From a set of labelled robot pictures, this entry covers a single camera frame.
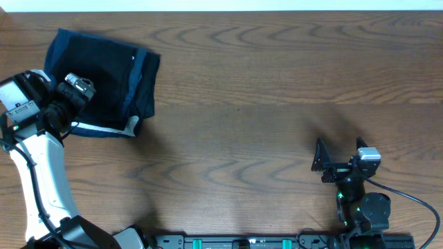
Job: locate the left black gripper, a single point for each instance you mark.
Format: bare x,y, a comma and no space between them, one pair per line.
74,104

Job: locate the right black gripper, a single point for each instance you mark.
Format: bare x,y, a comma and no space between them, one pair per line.
338,171

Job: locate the black t-shirt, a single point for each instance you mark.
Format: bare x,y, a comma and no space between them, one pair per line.
107,65

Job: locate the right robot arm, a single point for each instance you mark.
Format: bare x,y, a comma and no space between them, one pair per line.
364,214

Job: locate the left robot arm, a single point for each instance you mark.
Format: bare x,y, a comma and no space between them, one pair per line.
38,117

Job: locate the folded dark blue jeans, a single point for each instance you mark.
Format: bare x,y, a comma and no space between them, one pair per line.
124,127

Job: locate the folded black garment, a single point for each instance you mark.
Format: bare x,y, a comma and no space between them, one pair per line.
143,106

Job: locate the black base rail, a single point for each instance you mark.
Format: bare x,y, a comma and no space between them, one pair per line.
302,241

